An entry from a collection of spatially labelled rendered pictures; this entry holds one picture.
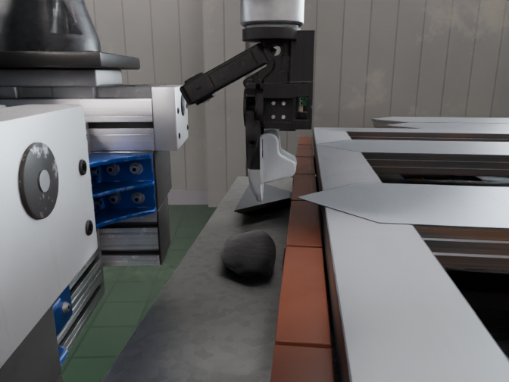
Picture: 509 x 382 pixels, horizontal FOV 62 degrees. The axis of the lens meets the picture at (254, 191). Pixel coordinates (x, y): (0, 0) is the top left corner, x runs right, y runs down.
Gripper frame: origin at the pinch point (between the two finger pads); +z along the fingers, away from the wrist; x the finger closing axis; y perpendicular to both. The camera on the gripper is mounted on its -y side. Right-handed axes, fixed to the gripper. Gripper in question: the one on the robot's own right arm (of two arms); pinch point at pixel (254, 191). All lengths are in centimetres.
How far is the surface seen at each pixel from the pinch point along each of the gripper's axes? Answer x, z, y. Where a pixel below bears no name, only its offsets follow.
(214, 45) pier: 263, -35, -60
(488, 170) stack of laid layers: 34, 4, 43
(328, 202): -2.6, 0.5, 9.5
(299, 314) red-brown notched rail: -23.6, 3.6, 6.4
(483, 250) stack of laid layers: -10.2, 2.9, 25.3
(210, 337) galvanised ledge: -6.5, 18.2, -4.9
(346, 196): 0.4, 0.5, 12.0
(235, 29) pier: 266, -45, -45
